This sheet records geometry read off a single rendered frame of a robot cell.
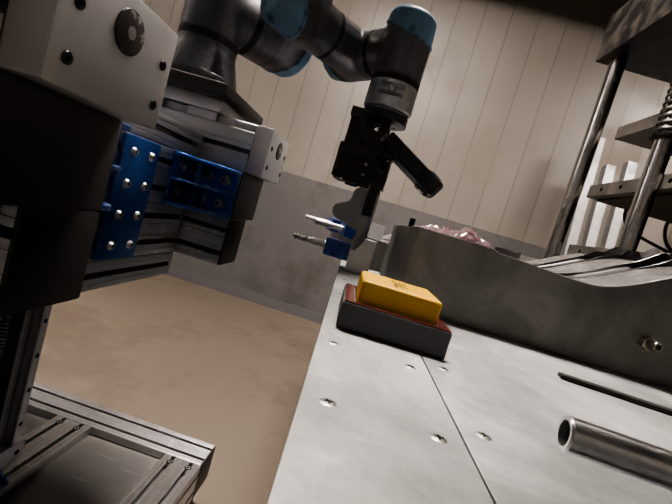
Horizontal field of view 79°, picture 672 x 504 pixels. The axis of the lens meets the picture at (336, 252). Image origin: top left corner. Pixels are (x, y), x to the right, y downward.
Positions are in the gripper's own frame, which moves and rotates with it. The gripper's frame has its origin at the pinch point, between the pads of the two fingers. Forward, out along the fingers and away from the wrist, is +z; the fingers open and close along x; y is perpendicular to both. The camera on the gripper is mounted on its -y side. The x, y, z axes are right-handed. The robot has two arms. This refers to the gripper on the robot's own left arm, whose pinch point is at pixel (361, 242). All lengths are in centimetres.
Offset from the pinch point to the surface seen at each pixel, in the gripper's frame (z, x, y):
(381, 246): 0.0, -10.1, -3.4
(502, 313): 2.1, 18.8, -17.8
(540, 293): -1.2, 18.6, -20.9
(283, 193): -8, -261, 82
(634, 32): -97, -99, -69
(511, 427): 4.6, 44.3, -11.5
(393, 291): 1.1, 35.3, -4.7
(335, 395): 4.6, 47.4, -2.8
